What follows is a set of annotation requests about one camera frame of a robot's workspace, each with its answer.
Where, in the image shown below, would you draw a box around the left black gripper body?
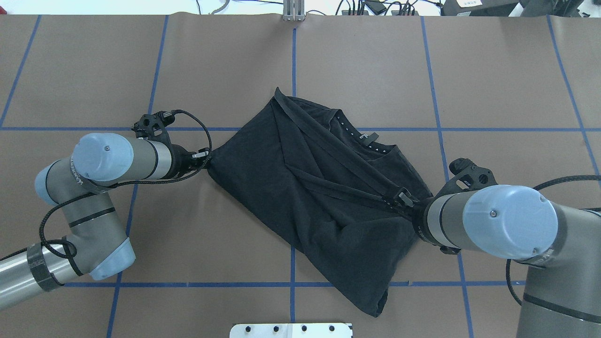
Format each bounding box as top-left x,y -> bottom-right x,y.
172,144 -> 212,179

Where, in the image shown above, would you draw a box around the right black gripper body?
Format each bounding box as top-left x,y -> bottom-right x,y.
385,187 -> 430,223

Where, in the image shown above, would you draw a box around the black t-shirt with logo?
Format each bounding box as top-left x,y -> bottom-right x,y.
208,89 -> 433,317

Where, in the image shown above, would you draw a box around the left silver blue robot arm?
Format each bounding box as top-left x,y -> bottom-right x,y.
1,132 -> 212,310

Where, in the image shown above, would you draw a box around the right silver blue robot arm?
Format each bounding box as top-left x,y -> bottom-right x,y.
385,184 -> 601,338

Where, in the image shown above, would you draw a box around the small black adapter box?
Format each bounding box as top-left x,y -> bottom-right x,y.
364,0 -> 386,15

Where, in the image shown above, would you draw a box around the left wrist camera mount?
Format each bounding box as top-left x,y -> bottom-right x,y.
131,111 -> 175,144

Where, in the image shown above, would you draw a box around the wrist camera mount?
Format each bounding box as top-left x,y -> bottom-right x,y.
131,111 -> 175,144
449,158 -> 498,191

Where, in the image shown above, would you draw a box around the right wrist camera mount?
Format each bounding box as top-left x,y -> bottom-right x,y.
449,158 -> 498,191

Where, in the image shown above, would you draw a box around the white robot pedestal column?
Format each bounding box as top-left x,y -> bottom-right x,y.
229,323 -> 354,338

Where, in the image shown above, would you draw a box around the aluminium frame post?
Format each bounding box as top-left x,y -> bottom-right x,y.
282,0 -> 306,22

